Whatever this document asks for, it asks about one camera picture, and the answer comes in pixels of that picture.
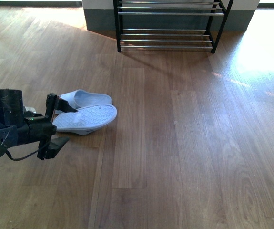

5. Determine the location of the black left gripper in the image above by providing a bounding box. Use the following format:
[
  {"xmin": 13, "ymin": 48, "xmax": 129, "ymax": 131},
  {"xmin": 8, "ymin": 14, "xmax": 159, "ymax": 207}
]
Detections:
[{"xmin": 17, "ymin": 93, "xmax": 77, "ymax": 160}]

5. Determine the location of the light blue slipper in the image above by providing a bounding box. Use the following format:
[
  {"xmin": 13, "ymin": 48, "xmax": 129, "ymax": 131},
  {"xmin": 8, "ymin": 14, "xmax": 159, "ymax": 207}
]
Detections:
[
  {"xmin": 60, "ymin": 89, "xmax": 113, "ymax": 109},
  {"xmin": 53, "ymin": 104, "xmax": 117, "ymax": 135}
]

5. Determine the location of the black metal shoe rack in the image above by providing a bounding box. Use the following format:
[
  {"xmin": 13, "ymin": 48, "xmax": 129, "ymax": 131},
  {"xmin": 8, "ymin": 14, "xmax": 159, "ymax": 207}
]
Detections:
[{"xmin": 113, "ymin": 0, "xmax": 233, "ymax": 53}]

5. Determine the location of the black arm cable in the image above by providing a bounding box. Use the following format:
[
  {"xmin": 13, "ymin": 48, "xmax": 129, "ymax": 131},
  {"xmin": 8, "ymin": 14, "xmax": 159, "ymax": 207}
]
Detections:
[{"xmin": 0, "ymin": 140, "xmax": 53, "ymax": 171}]

